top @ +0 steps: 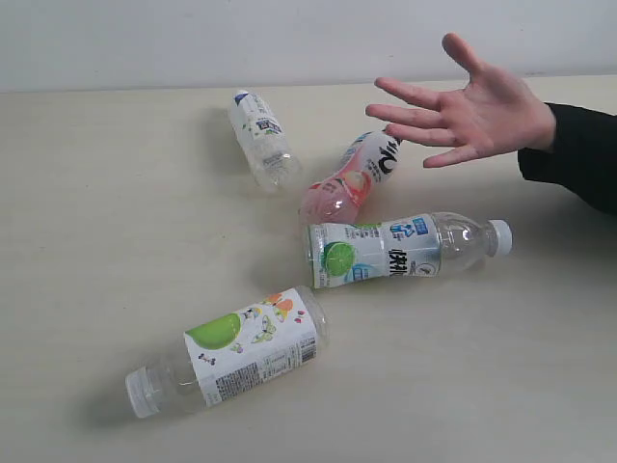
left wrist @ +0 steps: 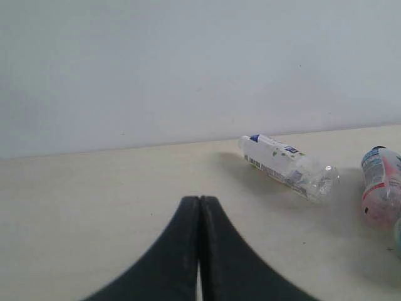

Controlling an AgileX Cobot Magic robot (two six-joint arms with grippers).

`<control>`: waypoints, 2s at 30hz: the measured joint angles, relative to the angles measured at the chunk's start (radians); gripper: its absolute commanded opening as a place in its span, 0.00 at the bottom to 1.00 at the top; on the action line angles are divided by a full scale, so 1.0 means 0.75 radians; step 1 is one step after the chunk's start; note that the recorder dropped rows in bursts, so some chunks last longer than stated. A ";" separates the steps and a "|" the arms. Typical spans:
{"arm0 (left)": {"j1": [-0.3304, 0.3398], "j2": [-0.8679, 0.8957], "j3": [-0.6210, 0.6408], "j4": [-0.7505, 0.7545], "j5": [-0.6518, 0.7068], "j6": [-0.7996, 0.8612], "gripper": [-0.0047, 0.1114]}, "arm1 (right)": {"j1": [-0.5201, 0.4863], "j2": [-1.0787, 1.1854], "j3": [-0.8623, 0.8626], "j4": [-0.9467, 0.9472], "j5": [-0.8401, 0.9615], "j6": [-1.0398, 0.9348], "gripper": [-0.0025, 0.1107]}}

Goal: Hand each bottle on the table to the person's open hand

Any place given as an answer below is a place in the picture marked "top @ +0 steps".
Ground person's right hand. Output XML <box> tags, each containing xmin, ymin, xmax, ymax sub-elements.
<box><xmin>365</xmin><ymin>33</ymin><xmax>556</xmax><ymax>169</ymax></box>

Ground clear bottle blue white label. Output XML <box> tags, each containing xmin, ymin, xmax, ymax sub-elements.
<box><xmin>228</xmin><ymin>90</ymin><xmax>302</xmax><ymax>193</ymax></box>

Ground pink peach soda bottle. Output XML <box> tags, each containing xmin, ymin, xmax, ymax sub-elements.
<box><xmin>299</xmin><ymin>130</ymin><xmax>402</xmax><ymax>225</ymax></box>

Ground black sleeved right forearm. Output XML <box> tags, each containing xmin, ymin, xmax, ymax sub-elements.
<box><xmin>518</xmin><ymin>103</ymin><xmax>616</xmax><ymax>215</ymax></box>

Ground clear bottle green apple label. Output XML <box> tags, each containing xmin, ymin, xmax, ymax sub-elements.
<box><xmin>125</xmin><ymin>286</ymin><xmax>329</xmax><ymax>419</ymax></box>

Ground clear bottle lime label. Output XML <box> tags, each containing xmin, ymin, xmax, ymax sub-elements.
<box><xmin>306</xmin><ymin>212</ymin><xmax>513</xmax><ymax>289</ymax></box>

